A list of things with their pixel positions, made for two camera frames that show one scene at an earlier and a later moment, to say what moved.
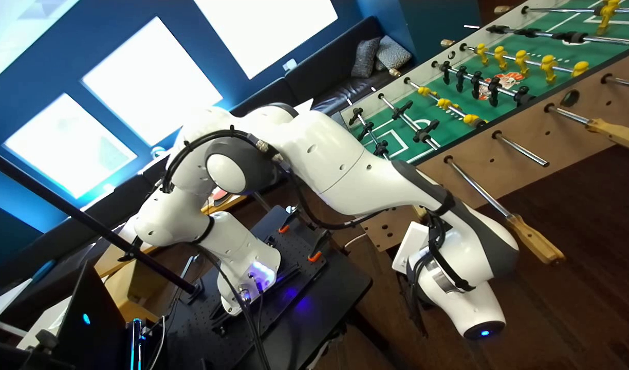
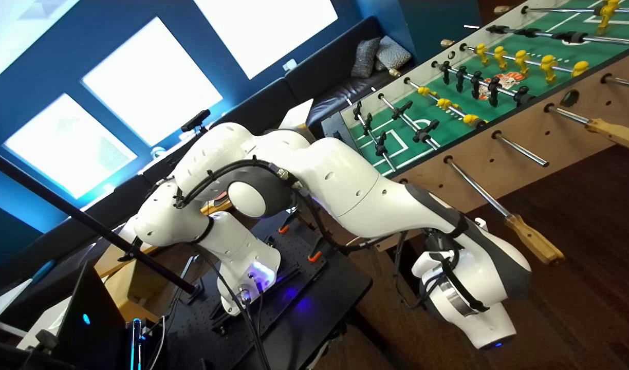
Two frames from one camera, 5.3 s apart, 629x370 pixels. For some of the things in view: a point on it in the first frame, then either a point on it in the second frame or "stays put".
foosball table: x=528 y=94 stays put
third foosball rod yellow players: x=475 y=120 stays put
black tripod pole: x=132 y=247 stays put
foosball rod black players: x=356 y=118 -> x=426 y=133
